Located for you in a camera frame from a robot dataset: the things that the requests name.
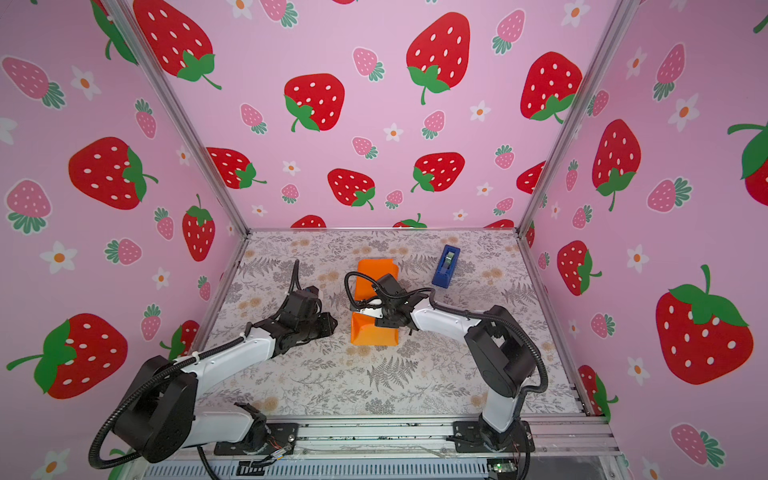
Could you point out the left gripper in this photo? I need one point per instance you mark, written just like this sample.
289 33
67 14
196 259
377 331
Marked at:
328 324

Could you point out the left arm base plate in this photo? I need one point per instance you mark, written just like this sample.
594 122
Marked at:
262 440

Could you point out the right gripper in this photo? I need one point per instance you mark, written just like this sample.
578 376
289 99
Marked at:
385 321

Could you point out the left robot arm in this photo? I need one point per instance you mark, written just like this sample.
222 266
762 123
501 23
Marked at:
158 416

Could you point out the aluminium front rail frame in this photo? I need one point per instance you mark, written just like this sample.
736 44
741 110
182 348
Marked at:
412 447

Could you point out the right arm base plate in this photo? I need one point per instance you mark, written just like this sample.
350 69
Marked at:
479 437

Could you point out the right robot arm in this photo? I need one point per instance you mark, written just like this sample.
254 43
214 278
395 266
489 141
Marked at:
507 359

